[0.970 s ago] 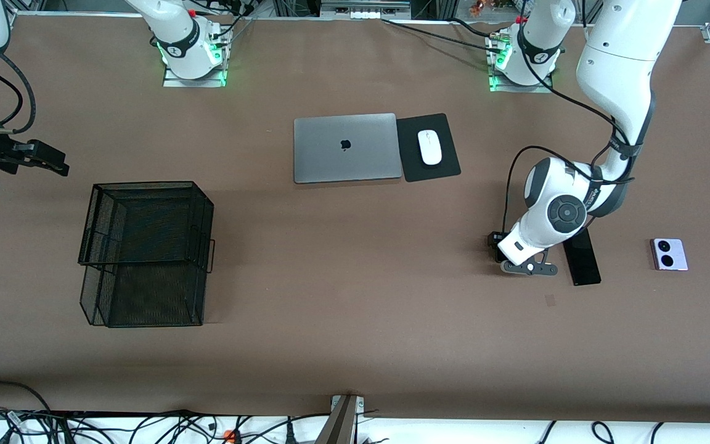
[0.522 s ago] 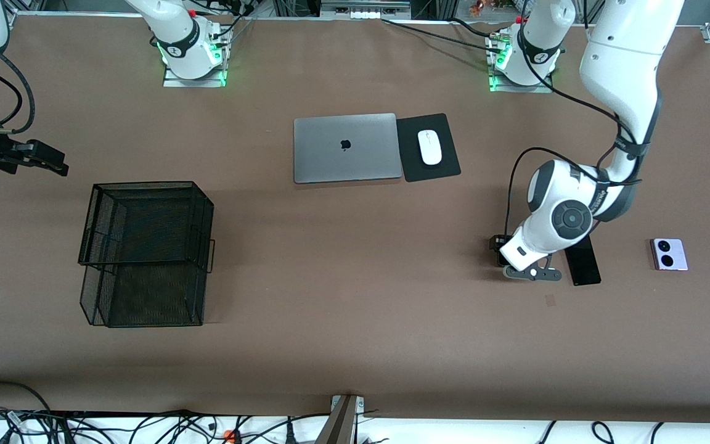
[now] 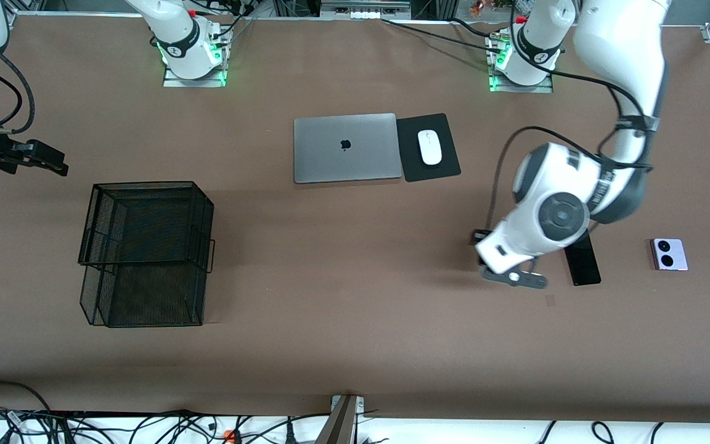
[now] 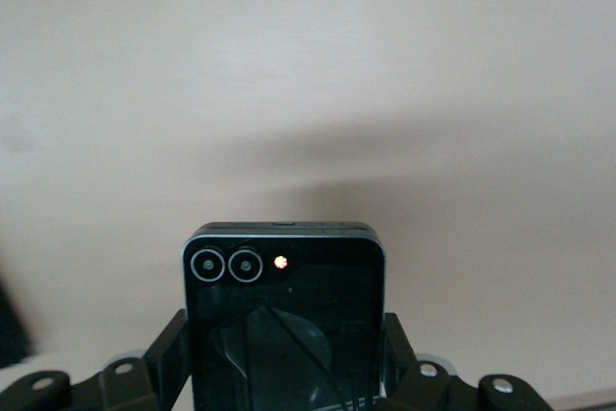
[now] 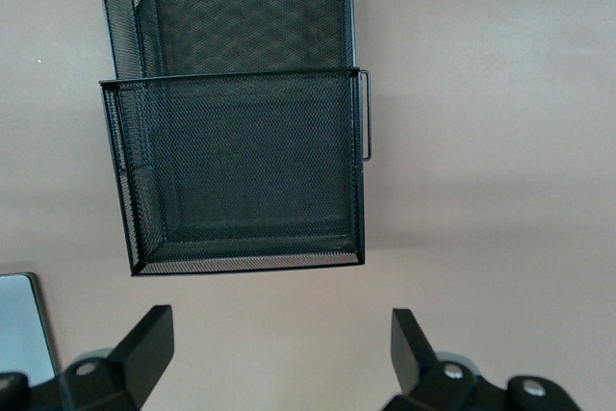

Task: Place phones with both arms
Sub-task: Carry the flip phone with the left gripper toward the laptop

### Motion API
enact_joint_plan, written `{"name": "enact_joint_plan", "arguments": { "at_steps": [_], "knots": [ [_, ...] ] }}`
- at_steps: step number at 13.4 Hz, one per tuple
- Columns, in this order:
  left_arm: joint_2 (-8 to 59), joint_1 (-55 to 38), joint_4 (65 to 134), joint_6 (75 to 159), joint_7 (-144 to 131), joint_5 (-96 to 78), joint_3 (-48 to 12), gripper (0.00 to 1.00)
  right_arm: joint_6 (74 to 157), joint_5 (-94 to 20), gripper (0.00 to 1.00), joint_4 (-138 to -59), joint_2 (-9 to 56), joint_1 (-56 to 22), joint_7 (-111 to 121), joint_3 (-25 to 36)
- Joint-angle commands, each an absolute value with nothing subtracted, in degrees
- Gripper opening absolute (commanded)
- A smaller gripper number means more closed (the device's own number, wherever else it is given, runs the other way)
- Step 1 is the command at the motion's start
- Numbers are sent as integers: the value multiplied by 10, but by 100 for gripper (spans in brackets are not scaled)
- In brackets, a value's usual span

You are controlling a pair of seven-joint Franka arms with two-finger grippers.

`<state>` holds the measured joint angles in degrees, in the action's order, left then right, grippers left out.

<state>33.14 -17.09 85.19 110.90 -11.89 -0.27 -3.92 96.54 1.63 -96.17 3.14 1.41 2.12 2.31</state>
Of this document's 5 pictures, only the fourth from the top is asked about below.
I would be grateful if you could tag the black slab phone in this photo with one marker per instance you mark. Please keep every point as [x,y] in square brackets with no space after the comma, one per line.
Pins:
[9,329]

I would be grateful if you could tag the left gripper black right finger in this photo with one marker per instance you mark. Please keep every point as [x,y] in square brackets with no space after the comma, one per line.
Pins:
[399,363]

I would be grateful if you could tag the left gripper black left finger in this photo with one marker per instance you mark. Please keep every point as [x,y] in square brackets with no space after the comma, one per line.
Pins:
[163,358]

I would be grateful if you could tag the black flip phone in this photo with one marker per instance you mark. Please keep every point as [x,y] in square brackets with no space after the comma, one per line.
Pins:
[289,310]

